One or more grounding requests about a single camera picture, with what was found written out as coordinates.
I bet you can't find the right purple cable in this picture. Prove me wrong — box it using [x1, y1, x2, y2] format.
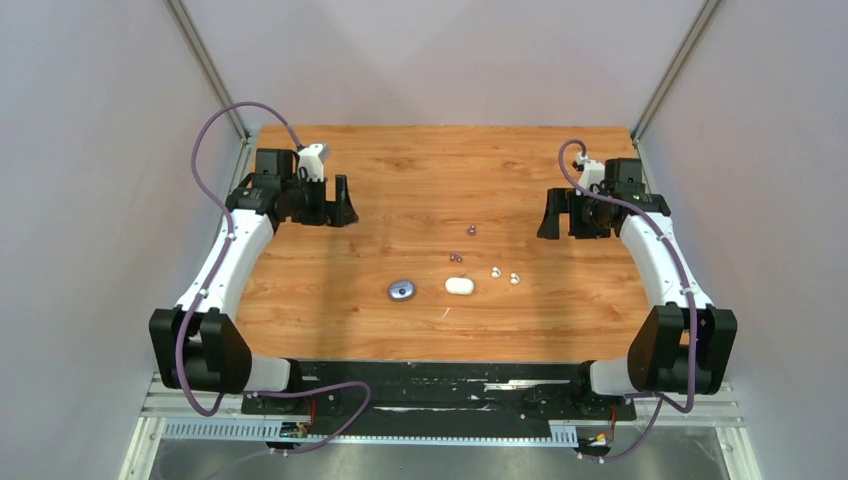
[557, 139, 700, 462]

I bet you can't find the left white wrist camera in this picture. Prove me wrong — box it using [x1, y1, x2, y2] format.
[296, 143, 330, 182]

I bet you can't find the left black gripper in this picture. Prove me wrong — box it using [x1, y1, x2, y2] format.
[281, 174, 358, 227]

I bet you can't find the purple earbud charging case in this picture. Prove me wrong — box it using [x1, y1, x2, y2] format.
[387, 280, 417, 302]

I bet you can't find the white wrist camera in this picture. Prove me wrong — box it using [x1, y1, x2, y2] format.
[574, 152, 605, 190]
[296, 143, 330, 182]

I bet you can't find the white earbud charging case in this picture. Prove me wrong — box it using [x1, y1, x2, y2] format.
[444, 277, 475, 296]

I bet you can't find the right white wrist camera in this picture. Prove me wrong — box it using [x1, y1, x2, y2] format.
[574, 152, 605, 190]

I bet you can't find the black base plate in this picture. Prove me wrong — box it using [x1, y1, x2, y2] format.
[241, 360, 637, 440]

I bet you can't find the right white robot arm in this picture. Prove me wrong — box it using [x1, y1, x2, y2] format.
[537, 153, 738, 418]

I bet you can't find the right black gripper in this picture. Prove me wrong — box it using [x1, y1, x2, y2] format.
[537, 188, 611, 240]

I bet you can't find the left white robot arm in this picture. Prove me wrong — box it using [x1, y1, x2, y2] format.
[149, 143, 358, 413]

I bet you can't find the aluminium frame rail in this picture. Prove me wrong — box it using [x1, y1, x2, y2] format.
[119, 376, 762, 479]

